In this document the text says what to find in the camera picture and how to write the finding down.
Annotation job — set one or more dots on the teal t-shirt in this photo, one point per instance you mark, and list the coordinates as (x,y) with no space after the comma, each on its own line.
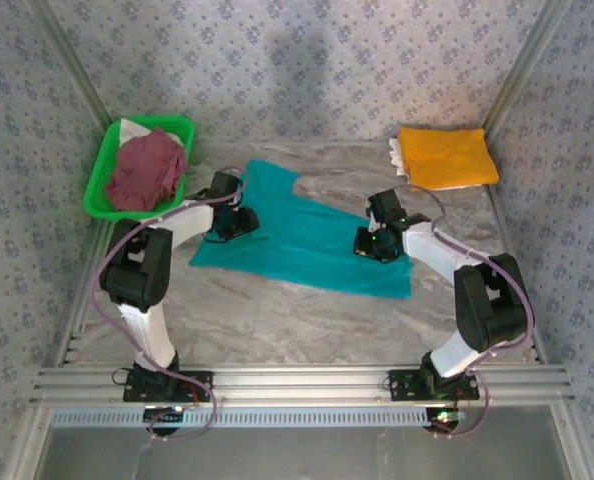
(302,235)

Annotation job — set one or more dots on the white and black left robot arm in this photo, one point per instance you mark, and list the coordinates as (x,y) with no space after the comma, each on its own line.
(149,330)

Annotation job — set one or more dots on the white folded t-shirt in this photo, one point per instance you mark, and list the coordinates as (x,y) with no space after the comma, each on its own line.
(396,157)

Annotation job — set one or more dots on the orange folded t-shirt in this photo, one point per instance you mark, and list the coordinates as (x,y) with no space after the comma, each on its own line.
(447,157)

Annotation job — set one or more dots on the maroon crumpled t-shirt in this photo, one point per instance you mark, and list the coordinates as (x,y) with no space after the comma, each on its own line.
(147,170)

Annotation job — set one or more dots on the green plastic basket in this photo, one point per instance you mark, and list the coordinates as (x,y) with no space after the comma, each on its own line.
(177,124)

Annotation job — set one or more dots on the white crumpled t-shirt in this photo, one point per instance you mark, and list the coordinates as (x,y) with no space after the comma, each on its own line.
(129,131)

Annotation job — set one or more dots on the black controller board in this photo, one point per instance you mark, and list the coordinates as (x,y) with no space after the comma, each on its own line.
(444,417)
(164,415)

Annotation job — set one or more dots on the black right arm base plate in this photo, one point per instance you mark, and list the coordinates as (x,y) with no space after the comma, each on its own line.
(402,385)

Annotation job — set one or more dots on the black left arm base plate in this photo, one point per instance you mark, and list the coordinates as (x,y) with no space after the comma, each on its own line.
(197,382)

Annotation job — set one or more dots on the aluminium mounting rail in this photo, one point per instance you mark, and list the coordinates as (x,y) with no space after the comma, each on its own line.
(302,385)

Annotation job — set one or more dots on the aluminium frame post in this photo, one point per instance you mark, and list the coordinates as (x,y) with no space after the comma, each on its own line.
(528,55)
(72,55)

